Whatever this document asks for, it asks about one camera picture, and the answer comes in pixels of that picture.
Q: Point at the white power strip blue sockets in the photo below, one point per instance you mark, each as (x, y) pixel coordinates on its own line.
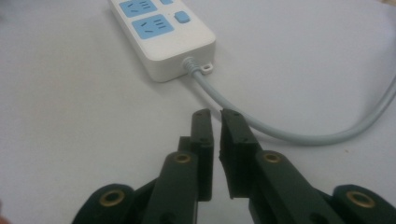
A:
(162, 35)

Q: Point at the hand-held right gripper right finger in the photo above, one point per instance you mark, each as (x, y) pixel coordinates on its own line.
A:
(246, 155)

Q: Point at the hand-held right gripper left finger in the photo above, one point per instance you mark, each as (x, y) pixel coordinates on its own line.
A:
(199, 149)

